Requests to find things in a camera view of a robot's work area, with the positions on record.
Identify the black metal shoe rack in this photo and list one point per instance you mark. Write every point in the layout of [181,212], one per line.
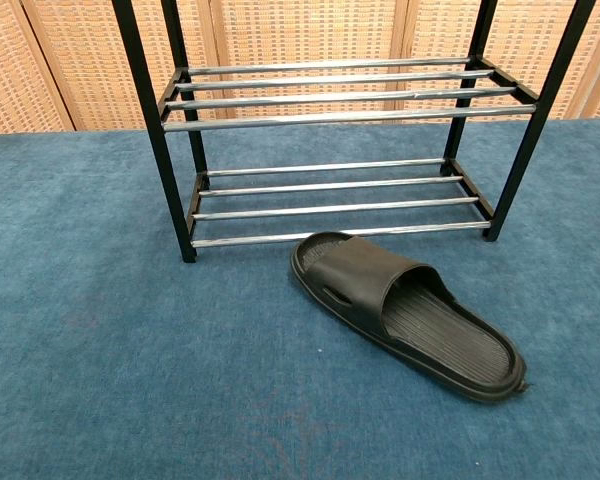
[155,130]

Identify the blue carpet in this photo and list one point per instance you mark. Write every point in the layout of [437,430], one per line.
[130,350]

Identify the woven rattan folding screen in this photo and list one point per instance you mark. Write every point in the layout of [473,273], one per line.
[305,30]

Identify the black rubber slide sandal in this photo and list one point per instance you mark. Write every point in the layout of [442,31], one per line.
[360,280]

